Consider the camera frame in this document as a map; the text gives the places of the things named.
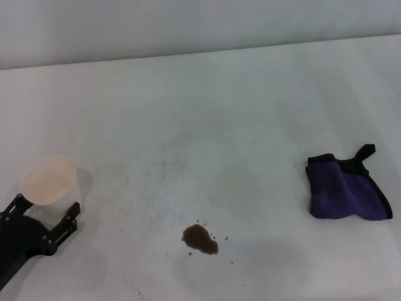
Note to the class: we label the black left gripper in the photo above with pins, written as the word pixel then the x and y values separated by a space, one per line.
pixel 22 238

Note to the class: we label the white paper cup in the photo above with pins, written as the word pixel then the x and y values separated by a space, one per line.
pixel 50 182

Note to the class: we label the purple rag with black trim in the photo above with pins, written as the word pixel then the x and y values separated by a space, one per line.
pixel 341 194

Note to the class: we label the dark brown liquid stain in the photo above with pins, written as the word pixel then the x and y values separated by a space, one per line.
pixel 200 239

